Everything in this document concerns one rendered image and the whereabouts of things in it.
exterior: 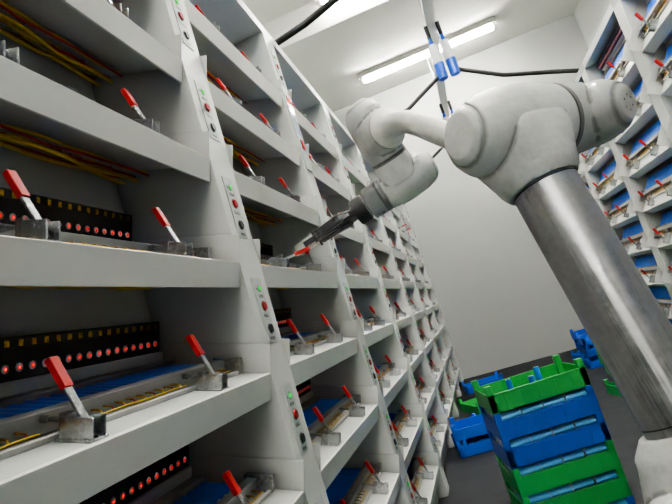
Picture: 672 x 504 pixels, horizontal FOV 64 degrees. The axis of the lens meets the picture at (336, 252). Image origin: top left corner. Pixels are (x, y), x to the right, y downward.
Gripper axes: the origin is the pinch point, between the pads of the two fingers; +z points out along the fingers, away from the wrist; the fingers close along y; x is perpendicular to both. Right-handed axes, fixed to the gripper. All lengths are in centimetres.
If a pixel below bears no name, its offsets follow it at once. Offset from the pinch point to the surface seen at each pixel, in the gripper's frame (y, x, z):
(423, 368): 156, -57, 14
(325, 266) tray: 15.7, -5.1, 1.8
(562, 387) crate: 28, -71, -38
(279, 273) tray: -34.1, -10.0, 0.1
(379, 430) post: 16, -55, 13
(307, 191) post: 16.1, 18.1, -5.3
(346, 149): 156, 72, -13
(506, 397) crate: 25, -65, -23
